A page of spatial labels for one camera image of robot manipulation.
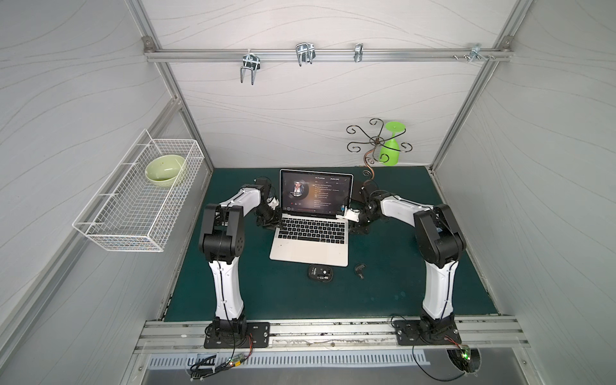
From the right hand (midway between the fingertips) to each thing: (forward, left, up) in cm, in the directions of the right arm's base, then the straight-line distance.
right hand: (353, 222), depth 101 cm
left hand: (-4, +31, +2) cm, 31 cm away
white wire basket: (-17, +68, +32) cm, 77 cm away
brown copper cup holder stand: (+15, -7, +31) cm, 35 cm away
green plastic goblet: (+12, -11, +31) cm, 35 cm away
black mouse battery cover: (-20, -1, -1) cm, 20 cm away
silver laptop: (-5, +19, +1) cm, 19 cm away
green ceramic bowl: (-6, +63, +36) cm, 73 cm away
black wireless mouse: (-23, +13, +3) cm, 27 cm away
